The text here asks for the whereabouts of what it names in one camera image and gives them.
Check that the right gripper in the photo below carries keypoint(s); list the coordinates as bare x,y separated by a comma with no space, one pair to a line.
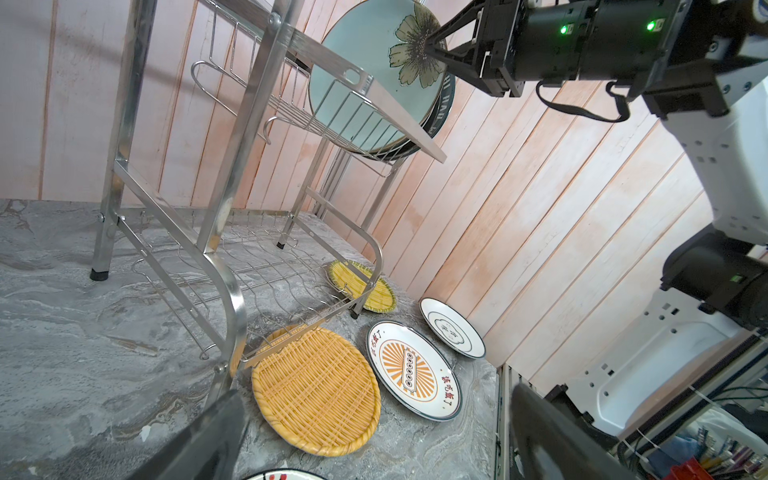
518,43

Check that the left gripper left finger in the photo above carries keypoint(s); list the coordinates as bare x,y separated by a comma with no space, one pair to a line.
207,449

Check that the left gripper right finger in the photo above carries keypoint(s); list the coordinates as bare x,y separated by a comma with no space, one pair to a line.
552,447

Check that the white plate green lettered rim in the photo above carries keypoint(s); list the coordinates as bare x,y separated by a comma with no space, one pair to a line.
432,125

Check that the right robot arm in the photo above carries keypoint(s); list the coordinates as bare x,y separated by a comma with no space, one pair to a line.
701,68

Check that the stainless steel dish rack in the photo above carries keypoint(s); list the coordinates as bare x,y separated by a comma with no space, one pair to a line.
269,105

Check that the cream floral plate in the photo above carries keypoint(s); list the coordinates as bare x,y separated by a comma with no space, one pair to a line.
285,474

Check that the orange woven pattern plate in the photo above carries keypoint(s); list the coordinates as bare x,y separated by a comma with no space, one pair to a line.
319,394

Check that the white plate black cloud motif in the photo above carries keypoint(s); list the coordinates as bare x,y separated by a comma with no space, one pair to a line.
452,328

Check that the large orange sunburst plate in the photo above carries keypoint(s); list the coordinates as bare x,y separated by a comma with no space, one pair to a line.
414,371

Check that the yellow woven pattern plate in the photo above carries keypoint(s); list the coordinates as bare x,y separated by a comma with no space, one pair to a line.
380,300

